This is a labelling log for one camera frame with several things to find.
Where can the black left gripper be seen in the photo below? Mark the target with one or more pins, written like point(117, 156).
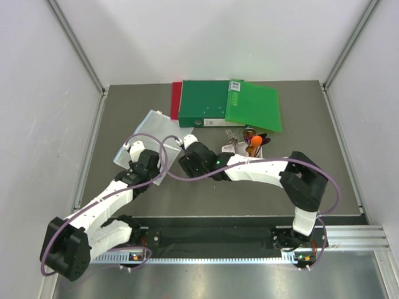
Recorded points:
point(131, 163)

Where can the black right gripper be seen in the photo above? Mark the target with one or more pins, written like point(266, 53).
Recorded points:
point(187, 164)

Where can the clear mesh zip pouch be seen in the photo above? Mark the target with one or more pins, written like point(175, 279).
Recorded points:
point(159, 126)

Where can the white divided plastic container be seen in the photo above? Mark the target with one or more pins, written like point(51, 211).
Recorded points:
point(241, 150)

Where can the copper spoon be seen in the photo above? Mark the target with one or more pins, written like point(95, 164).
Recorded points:
point(250, 150)

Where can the silver spoon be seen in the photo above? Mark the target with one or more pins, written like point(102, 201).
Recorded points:
point(248, 134)

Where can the orange plastic spoon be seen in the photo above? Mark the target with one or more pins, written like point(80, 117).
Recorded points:
point(255, 142)

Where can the black iridescent spoon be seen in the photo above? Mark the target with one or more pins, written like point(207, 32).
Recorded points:
point(265, 140)

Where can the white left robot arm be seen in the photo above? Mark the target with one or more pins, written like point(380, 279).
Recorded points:
point(72, 243)

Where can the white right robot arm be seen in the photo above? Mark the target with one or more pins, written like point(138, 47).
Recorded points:
point(302, 180)

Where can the red folder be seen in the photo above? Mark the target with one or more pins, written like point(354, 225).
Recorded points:
point(175, 99)

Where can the light green plastic folder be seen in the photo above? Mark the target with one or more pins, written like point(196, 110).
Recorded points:
point(254, 105)

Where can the dark green ring binder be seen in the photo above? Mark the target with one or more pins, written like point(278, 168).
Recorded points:
point(203, 103)

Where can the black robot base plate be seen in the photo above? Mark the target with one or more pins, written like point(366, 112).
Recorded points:
point(216, 240)

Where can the grey slotted cable duct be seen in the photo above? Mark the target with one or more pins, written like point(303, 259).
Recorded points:
point(126, 258)

